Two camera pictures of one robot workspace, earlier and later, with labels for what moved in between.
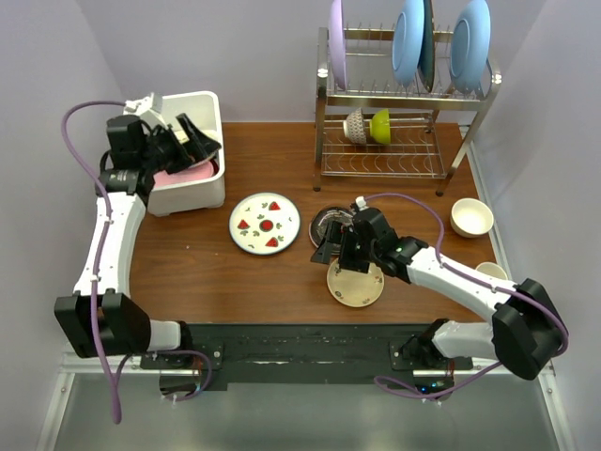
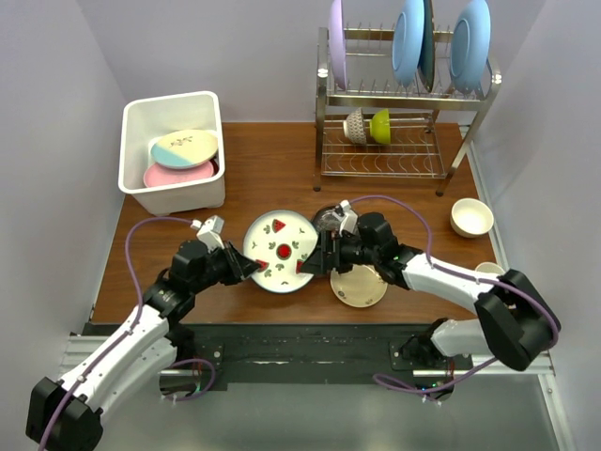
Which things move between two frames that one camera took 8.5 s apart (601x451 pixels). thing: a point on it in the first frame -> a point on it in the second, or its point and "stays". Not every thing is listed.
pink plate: x=195 y=171 stays
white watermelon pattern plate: x=264 y=224 -> x=281 y=241
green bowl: x=380 y=127 stays
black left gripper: x=184 y=158 -> x=238 y=265
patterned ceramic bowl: x=354 y=127 stays
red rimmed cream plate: x=215 y=166 stays
